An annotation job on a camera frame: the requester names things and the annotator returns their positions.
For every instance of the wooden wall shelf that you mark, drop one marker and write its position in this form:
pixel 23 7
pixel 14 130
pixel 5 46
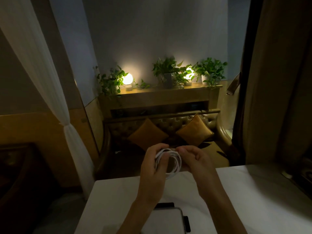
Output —
pixel 158 97

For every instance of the orange square cushion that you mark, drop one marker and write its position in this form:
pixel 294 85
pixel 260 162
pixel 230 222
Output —
pixel 195 131
pixel 147 135

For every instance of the white sheer curtain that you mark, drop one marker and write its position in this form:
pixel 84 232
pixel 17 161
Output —
pixel 36 58

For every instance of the brown heavy curtain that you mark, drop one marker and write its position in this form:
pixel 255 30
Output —
pixel 275 82

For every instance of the trailing green potted plant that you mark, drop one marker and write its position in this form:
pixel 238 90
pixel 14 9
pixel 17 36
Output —
pixel 109 81

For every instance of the glowing globe lamp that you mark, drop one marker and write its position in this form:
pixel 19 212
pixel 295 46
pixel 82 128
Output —
pixel 127 79
pixel 189 75

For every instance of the clear lid with black clips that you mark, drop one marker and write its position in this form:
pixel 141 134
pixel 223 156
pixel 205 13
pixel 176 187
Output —
pixel 168 219

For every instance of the green plant in grey pot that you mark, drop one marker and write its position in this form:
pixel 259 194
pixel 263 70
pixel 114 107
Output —
pixel 165 66

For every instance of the green plant in white pot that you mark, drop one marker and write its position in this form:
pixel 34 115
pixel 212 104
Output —
pixel 212 69

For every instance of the person's right hand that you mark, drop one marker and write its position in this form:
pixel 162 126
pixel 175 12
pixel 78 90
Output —
pixel 202 173

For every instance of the person's left hand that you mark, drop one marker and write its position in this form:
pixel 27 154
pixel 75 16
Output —
pixel 151 177

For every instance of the brown tufted leather sofa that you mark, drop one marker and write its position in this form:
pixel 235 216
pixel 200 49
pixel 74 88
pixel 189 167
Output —
pixel 117 134

